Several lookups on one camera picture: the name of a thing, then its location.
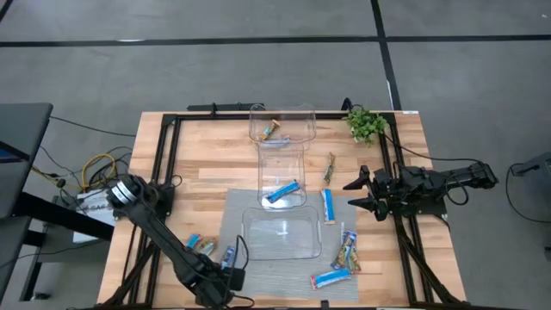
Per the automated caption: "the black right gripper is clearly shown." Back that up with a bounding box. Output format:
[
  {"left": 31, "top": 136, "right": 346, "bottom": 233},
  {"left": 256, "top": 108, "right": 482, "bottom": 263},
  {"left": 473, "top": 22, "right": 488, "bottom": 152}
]
[{"left": 342, "top": 164, "right": 395, "bottom": 223}]

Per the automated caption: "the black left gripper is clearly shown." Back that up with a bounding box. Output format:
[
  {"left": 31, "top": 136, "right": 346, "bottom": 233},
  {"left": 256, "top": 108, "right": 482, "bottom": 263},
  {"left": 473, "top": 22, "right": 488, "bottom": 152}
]
[{"left": 189, "top": 266, "right": 249, "bottom": 309}]

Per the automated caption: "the blue white granola bar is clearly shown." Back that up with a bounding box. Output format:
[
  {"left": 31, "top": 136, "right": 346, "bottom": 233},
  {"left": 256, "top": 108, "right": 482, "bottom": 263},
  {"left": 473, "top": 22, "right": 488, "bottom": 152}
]
[
  {"left": 266, "top": 179, "right": 301, "bottom": 204},
  {"left": 320, "top": 188, "right": 337, "bottom": 226}
]

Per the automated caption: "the green red granola bar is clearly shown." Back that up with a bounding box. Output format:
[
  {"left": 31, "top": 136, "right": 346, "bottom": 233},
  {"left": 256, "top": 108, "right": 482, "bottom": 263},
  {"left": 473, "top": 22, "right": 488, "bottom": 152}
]
[
  {"left": 196, "top": 238, "right": 219, "bottom": 257},
  {"left": 346, "top": 247, "right": 362, "bottom": 275},
  {"left": 322, "top": 152, "right": 337, "bottom": 185}
]

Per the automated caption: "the brown orange granola bar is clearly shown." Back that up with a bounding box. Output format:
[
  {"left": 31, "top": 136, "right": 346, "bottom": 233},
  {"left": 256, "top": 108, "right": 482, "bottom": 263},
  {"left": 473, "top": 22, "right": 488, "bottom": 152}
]
[{"left": 257, "top": 119, "right": 282, "bottom": 142}]

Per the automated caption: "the grey woven mat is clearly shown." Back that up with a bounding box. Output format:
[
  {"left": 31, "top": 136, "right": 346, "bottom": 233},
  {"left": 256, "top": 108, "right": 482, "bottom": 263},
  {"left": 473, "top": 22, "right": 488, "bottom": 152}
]
[{"left": 217, "top": 188, "right": 360, "bottom": 302}]

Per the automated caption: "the small green potted plant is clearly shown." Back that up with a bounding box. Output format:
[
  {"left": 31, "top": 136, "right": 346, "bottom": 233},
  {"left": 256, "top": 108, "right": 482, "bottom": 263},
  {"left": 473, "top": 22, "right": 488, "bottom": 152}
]
[{"left": 343, "top": 107, "right": 388, "bottom": 147}]

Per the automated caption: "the narrow clear plastic bin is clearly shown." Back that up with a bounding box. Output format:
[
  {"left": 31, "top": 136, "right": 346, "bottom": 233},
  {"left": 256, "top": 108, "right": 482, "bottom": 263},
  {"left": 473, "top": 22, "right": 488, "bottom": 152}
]
[{"left": 257, "top": 143, "right": 308, "bottom": 211}]

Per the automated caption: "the clear bin with curved rim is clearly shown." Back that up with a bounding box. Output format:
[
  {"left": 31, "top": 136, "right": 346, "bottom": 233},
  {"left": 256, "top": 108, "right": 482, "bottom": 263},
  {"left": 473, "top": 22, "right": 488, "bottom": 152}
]
[{"left": 248, "top": 102, "right": 318, "bottom": 151}]

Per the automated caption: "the white labelled box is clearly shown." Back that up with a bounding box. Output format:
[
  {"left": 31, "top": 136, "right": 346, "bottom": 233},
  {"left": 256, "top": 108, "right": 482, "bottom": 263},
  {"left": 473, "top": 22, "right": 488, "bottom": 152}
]
[{"left": 71, "top": 189, "right": 116, "bottom": 245}]

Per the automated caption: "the black bar at table edge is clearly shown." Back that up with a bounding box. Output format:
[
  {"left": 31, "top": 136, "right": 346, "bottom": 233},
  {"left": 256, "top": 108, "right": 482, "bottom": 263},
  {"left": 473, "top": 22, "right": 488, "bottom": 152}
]
[{"left": 186, "top": 102, "right": 259, "bottom": 113}]

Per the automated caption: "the black desk beam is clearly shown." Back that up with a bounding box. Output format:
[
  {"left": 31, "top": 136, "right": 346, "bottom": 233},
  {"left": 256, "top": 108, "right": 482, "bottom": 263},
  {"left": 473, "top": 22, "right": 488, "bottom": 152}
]
[{"left": 16, "top": 191, "right": 116, "bottom": 242}]

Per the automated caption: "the grey floor stand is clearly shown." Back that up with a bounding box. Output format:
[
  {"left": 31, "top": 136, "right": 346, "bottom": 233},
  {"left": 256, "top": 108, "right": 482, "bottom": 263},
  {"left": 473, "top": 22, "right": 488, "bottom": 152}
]
[{"left": 511, "top": 150, "right": 551, "bottom": 178}]

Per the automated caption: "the grey desk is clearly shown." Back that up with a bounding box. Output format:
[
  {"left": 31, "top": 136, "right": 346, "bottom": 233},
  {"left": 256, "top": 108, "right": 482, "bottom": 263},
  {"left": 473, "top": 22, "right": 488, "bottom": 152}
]
[{"left": 0, "top": 102, "right": 54, "bottom": 219}]

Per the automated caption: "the wide clear bin with handles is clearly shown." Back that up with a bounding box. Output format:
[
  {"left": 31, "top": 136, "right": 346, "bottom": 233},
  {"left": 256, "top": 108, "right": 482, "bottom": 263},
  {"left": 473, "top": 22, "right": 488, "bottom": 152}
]
[{"left": 240, "top": 205, "right": 323, "bottom": 262}]

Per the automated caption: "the black aluminium table frame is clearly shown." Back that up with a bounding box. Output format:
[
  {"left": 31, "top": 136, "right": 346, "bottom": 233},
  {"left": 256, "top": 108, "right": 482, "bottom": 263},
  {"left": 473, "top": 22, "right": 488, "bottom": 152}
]
[{"left": 96, "top": 110, "right": 468, "bottom": 310}]

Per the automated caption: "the yellow cable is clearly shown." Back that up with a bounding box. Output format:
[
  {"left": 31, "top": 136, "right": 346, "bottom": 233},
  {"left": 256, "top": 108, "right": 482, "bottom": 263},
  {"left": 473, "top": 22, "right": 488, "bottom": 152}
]
[{"left": 79, "top": 152, "right": 118, "bottom": 191}]

